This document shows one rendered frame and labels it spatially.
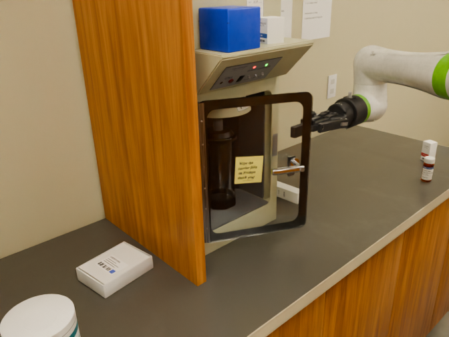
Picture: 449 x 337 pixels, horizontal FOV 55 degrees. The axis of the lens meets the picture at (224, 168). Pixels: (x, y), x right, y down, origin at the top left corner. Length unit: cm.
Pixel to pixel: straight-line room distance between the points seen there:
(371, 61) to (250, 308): 78
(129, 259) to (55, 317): 36
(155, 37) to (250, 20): 21
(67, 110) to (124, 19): 41
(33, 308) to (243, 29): 71
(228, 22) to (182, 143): 28
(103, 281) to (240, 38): 67
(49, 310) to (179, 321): 30
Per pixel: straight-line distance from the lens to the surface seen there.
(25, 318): 92
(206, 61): 98
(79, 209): 149
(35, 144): 136
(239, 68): 103
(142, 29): 102
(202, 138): 107
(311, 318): 128
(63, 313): 91
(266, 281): 116
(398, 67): 129
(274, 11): 122
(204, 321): 105
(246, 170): 114
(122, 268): 118
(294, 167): 113
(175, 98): 96
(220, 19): 97
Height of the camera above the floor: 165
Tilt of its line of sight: 23 degrees down
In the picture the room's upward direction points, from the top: 2 degrees counter-clockwise
